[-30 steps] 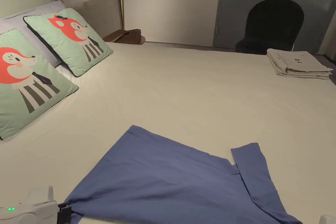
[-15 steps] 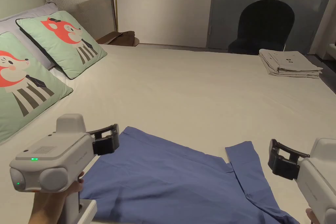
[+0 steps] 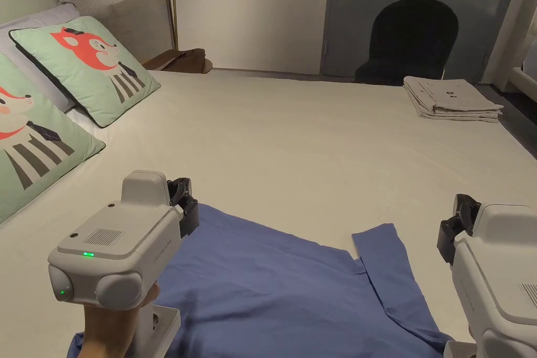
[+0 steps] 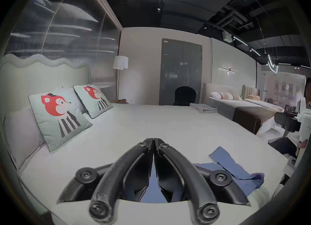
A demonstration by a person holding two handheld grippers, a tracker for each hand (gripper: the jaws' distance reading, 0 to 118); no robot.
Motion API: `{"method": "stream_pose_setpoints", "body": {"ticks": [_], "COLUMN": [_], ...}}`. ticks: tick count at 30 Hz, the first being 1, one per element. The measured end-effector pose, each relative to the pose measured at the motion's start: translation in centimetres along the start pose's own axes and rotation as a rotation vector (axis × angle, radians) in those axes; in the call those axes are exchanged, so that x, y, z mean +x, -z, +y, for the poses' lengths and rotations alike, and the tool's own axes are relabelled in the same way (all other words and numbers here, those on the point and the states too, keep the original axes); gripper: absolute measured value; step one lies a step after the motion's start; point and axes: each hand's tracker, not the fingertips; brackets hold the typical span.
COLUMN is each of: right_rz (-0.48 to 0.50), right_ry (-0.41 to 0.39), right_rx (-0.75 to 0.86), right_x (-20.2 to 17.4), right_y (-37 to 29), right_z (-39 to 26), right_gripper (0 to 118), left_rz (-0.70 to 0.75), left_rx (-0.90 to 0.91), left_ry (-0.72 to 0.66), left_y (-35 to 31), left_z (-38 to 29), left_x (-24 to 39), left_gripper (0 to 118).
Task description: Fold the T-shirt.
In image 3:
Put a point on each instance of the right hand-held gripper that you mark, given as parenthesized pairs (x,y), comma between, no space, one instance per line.
(499,274)

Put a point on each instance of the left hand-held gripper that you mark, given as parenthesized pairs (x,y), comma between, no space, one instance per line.
(121,240)

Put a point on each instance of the blue shirt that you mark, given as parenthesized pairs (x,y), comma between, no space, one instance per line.
(268,291)

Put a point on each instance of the person's left hand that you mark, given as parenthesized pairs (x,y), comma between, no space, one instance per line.
(109,333)

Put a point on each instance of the green fox print cushion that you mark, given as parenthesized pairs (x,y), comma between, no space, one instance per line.
(29,140)
(88,68)

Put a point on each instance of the folded beige cloth stack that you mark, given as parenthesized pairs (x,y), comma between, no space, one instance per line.
(449,96)

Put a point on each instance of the bed with beige sheet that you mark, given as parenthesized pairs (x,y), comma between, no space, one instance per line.
(293,144)

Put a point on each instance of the white pillow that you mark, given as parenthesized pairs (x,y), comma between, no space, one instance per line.
(29,24)

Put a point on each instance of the brass floor lamp pole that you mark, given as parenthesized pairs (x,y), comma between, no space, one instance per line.
(173,5)

